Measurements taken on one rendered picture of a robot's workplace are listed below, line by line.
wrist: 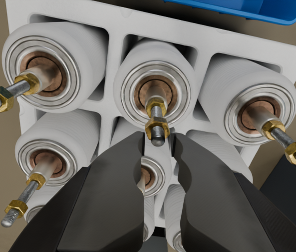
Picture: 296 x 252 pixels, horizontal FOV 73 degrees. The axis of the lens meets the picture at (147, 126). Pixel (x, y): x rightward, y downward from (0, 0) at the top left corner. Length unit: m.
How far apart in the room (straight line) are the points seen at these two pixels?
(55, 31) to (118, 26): 0.08
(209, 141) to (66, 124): 0.21
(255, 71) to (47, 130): 0.25
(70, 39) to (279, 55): 0.26
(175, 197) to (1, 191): 0.59
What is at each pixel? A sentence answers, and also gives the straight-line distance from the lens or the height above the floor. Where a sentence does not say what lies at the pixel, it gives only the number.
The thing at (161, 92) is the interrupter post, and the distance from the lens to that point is 0.20.
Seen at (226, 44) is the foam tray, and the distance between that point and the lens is 0.30.
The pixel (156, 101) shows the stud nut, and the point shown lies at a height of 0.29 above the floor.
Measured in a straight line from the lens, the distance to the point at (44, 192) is 0.36.
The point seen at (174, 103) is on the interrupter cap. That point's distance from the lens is 0.22.
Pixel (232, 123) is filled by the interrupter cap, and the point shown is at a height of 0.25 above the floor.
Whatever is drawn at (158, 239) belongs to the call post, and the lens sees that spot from 0.54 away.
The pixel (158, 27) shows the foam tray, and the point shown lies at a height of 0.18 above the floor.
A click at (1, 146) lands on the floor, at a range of 0.69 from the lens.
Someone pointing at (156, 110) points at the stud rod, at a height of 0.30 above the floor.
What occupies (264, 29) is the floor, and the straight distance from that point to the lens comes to 0.52.
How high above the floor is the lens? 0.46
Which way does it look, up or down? 62 degrees down
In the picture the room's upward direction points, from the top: 178 degrees counter-clockwise
